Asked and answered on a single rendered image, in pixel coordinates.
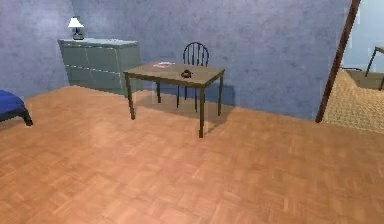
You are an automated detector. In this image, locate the grey-green chest of drawers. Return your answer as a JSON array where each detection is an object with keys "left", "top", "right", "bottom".
[{"left": 57, "top": 37, "right": 144, "bottom": 99}]

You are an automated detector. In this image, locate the white shade table lamp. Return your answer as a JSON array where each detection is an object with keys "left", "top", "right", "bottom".
[{"left": 67, "top": 16, "right": 85, "bottom": 41}]

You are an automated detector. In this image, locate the brown table beyond doorway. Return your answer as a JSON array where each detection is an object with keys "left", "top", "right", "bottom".
[{"left": 364, "top": 46, "right": 384, "bottom": 92}]

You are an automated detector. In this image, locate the brown wooden door frame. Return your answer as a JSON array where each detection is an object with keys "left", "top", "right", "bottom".
[{"left": 315, "top": 0, "right": 362, "bottom": 124}]

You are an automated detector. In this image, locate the black spindle-back chair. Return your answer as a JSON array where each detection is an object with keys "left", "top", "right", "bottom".
[{"left": 176, "top": 41, "right": 211, "bottom": 113}]

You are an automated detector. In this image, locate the brown wooden table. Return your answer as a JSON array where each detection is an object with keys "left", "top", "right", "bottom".
[{"left": 122, "top": 61, "right": 226, "bottom": 139}]

